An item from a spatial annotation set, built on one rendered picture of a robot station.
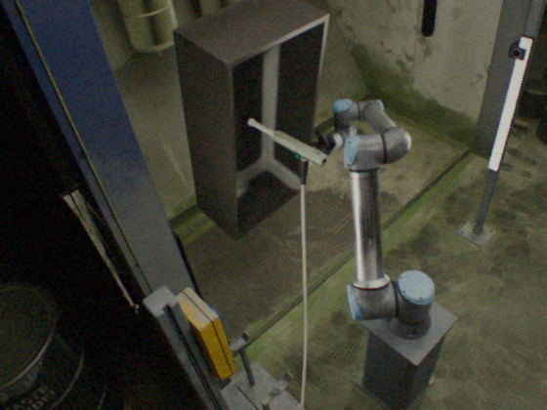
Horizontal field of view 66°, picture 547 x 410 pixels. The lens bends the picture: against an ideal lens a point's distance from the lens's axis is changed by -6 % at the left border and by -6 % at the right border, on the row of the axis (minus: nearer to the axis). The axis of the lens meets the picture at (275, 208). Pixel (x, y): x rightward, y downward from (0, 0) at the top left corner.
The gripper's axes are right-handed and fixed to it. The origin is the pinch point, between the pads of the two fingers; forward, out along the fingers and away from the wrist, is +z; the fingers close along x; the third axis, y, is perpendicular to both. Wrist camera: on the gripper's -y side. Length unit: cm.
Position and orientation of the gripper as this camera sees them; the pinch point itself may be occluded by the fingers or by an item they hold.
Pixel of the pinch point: (302, 156)
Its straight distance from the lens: 206.8
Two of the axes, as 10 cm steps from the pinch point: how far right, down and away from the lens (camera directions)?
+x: -7.2, -4.6, 5.2
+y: -0.1, 7.6, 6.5
